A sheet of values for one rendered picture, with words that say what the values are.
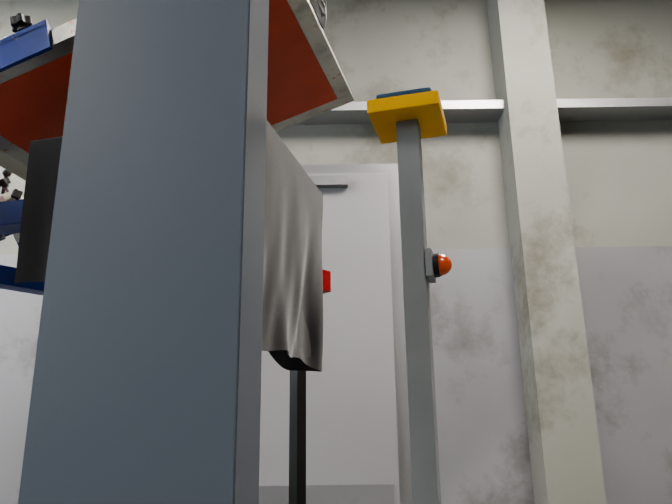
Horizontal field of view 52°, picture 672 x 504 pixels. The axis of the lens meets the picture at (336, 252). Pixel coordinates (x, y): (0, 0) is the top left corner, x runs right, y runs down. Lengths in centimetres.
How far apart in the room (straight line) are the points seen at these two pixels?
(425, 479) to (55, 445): 64
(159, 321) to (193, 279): 5
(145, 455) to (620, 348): 390
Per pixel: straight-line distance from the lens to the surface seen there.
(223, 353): 62
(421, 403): 113
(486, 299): 420
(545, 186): 424
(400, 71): 476
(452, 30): 499
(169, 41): 75
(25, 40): 152
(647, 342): 444
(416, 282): 117
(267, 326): 126
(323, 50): 164
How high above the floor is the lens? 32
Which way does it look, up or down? 18 degrees up
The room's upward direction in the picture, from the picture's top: 1 degrees counter-clockwise
